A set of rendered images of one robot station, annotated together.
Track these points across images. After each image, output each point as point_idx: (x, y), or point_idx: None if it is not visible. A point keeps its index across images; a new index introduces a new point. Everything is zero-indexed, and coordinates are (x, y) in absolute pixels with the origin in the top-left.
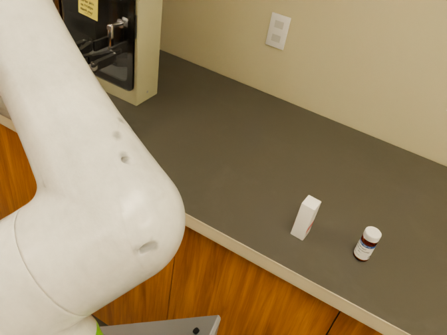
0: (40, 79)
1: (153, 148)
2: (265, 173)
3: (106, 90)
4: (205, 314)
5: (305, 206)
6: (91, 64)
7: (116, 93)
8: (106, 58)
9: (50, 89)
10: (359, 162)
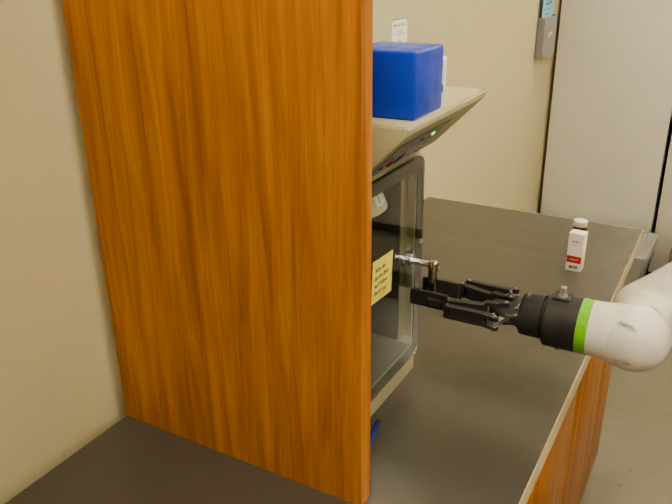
0: None
1: (507, 345)
2: (498, 281)
3: (386, 395)
4: (578, 434)
5: (585, 235)
6: (519, 289)
7: (396, 382)
8: (489, 283)
9: None
10: (440, 238)
